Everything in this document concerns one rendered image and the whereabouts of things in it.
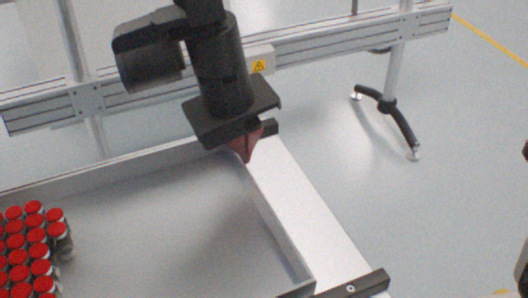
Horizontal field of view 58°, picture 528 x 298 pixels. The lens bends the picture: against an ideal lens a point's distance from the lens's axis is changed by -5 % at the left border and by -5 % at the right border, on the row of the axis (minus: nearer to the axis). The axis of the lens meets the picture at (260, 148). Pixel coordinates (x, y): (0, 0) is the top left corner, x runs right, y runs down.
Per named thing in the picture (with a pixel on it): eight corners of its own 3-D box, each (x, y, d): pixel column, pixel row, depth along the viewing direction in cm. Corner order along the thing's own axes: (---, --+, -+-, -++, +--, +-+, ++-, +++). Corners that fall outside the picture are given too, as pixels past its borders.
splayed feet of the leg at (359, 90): (408, 164, 195) (416, 137, 186) (345, 95, 230) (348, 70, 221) (424, 158, 198) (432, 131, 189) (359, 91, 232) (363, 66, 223)
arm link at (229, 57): (239, 21, 47) (229, -6, 51) (168, 40, 46) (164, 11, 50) (252, 78, 52) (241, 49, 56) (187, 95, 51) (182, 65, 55)
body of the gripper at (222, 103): (184, 114, 59) (166, 65, 54) (260, 82, 61) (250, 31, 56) (201, 147, 55) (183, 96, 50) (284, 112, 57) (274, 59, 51)
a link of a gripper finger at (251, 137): (202, 158, 65) (183, 105, 59) (252, 137, 66) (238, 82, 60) (221, 193, 60) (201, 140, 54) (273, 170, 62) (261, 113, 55)
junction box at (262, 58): (240, 82, 157) (240, 57, 151) (235, 74, 161) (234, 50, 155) (275, 74, 161) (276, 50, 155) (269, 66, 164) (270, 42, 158)
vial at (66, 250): (59, 263, 55) (47, 238, 52) (57, 249, 56) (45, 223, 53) (77, 257, 56) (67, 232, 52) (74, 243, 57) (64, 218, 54)
